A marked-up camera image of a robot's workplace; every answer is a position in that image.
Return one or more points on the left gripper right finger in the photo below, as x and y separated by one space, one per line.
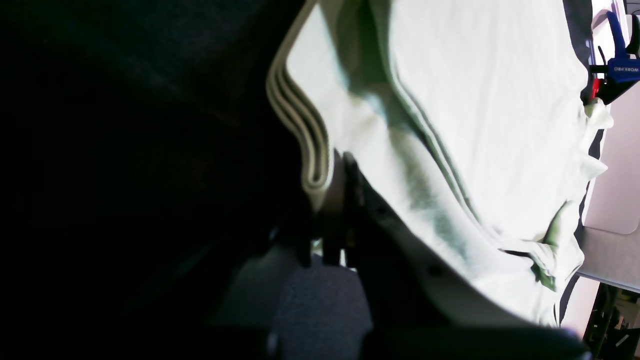
420 307

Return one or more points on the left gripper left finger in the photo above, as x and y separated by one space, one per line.
268 244

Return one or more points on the light green T-shirt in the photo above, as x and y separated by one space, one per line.
465 116

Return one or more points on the black table cloth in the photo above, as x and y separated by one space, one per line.
132 133

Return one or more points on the blue red clamp bottom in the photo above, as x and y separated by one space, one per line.
613 62

